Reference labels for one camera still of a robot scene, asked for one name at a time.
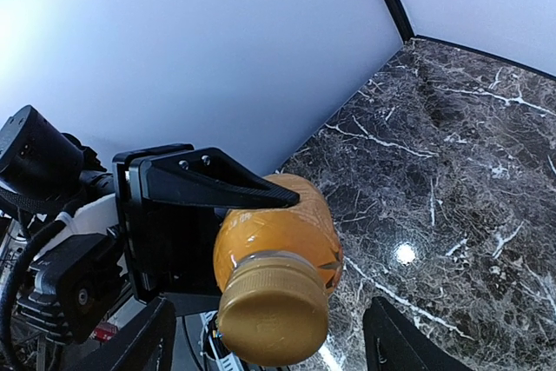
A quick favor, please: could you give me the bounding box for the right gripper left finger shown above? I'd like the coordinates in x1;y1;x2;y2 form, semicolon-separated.
89;297;176;370

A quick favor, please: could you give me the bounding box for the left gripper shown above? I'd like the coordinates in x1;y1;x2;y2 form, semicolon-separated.
112;143;301;304

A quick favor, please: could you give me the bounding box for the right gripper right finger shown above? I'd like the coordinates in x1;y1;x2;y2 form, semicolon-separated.
362;296;470;371

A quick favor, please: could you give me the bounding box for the orange juice bottle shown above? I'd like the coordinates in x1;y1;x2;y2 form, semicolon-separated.
213;174;343;310

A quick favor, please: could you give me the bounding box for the gold bottle cap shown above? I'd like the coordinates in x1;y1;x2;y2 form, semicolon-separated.
216;251;328;367

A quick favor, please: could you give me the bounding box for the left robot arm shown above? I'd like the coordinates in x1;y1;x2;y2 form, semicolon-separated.
1;105;300;370

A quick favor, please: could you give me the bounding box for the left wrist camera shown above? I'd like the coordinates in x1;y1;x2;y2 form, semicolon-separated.
17;195;125;345

